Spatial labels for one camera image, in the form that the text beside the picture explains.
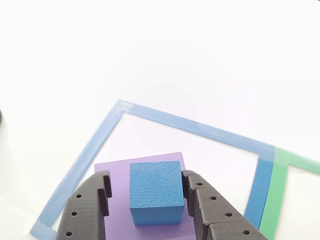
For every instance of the small blue cube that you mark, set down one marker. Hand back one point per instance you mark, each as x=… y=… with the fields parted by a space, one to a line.
x=155 y=187

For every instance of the large purple block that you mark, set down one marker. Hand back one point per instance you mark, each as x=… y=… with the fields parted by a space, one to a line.
x=120 y=180

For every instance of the green tape square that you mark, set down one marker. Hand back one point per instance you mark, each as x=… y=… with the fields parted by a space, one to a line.
x=275 y=195

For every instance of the blue tape square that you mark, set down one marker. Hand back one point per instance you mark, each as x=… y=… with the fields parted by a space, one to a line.
x=260 y=190

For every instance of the black tripod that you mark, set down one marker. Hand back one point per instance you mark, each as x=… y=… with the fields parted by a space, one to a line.
x=0 y=116

